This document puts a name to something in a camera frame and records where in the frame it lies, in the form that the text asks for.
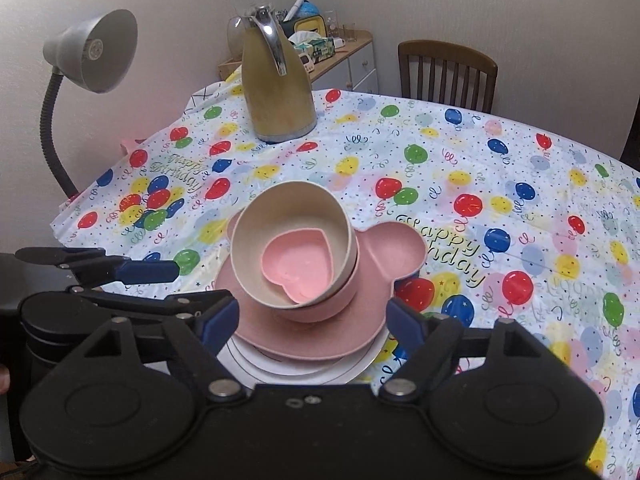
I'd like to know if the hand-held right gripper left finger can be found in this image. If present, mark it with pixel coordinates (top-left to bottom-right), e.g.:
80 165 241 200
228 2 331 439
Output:
85 294 251 403

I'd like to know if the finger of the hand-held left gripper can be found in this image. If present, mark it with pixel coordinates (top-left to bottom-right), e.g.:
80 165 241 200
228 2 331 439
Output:
67 285 226 318
15 247 181 286

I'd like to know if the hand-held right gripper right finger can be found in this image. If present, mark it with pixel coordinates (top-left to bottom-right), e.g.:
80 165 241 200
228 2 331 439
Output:
378 297 531 401

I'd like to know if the large white plate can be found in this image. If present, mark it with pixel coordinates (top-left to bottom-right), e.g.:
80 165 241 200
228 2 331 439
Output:
216 330 398 387

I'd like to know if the small white plate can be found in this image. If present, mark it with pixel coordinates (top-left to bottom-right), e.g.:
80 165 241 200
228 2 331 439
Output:
232 342 351 376

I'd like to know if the pink bear-shaped plate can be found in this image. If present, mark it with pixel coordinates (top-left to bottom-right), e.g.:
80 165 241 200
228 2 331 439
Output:
214 217 425 361

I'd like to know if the pink bowl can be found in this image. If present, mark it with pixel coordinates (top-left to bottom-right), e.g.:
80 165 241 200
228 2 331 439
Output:
272 245 360 323

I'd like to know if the pink heart-shaped dish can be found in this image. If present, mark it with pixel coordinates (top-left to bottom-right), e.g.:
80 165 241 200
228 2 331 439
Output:
259 229 335 306

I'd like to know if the cream bowl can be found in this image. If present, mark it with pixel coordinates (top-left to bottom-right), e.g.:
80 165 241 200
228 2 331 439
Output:
231 180 357 308

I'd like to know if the balloon print tablecloth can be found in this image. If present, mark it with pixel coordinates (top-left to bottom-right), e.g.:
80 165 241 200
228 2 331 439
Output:
50 87 640 480

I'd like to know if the golden thermos jug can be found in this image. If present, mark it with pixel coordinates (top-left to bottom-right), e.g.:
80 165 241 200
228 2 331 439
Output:
241 4 318 143

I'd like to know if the grey gooseneck desk lamp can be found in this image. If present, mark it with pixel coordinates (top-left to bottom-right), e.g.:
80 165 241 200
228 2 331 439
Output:
40 8 139 198

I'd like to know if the clear round container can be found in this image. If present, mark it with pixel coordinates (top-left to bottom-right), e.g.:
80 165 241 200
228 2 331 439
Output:
227 16 248 56

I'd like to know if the dark wooden chair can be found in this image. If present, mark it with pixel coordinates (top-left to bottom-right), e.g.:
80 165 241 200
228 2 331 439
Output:
397 40 499 113

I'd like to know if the green tissue box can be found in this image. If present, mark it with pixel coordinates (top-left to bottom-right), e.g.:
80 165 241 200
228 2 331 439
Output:
292 32 336 61

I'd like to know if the yellow and black bag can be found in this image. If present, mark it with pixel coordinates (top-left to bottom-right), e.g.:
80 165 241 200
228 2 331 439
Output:
292 15 328 41

